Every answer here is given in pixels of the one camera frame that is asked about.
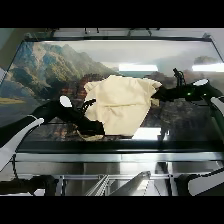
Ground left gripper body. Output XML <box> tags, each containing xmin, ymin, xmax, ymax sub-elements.
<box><xmin>77</xmin><ymin>117</ymin><xmax>106</xmax><ymax>137</ymax></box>

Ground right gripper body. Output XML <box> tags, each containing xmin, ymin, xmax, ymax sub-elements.
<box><xmin>151</xmin><ymin>85</ymin><xmax>177</xmax><ymax>102</ymax></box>

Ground cream T-shirt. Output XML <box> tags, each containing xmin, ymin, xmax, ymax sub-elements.
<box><xmin>77</xmin><ymin>74</ymin><xmax>164</xmax><ymax>141</ymax></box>

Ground silver frame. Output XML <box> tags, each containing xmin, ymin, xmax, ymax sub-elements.
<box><xmin>9</xmin><ymin>151</ymin><xmax>224</xmax><ymax>197</ymax></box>

